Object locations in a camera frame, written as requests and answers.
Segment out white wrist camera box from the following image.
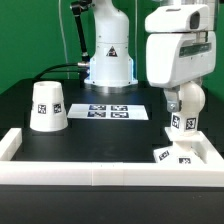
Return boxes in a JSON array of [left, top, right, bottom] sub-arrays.
[[145, 4, 210, 33]]

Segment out white U-shaped border wall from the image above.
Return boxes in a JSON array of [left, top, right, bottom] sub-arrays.
[[0, 128, 224, 187]]

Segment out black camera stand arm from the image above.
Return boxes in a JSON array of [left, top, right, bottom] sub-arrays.
[[70, 0, 92, 62]]

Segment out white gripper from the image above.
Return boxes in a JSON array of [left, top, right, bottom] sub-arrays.
[[146, 32, 216, 113]]

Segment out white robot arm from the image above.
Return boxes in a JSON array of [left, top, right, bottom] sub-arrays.
[[85, 0, 219, 112]]

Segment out white hanging cable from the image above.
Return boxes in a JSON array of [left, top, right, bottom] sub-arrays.
[[58, 0, 70, 80]]

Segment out white lamp bulb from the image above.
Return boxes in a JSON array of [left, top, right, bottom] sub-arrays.
[[171, 82, 205, 136]]

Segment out white marker tag sheet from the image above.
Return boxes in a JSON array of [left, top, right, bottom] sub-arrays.
[[67, 104, 148, 120]]

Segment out black cable bundle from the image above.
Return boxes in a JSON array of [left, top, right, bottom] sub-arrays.
[[32, 62, 91, 82]]

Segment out white lamp base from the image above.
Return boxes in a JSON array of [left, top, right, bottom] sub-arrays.
[[153, 127, 203, 165]]

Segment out white lamp shade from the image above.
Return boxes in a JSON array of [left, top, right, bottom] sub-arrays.
[[30, 81, 68, 132]]

